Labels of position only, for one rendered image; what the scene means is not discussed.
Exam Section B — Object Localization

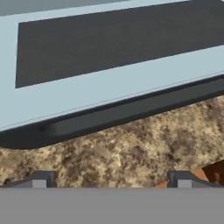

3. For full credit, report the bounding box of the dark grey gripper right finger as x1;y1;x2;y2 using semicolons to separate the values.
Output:
167;170;223;189

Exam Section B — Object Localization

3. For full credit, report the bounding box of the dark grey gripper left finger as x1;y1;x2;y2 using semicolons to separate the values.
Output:
2;170;57;189

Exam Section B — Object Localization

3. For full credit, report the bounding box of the brown baguette bread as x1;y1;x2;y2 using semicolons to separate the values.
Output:
154;159;224;189

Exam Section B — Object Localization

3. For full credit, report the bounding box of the pale blue toaster oven door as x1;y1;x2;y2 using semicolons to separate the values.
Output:
0;0;224;151

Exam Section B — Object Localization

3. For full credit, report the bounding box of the dark grey oven door handle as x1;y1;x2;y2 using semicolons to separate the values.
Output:
40;78;224;138

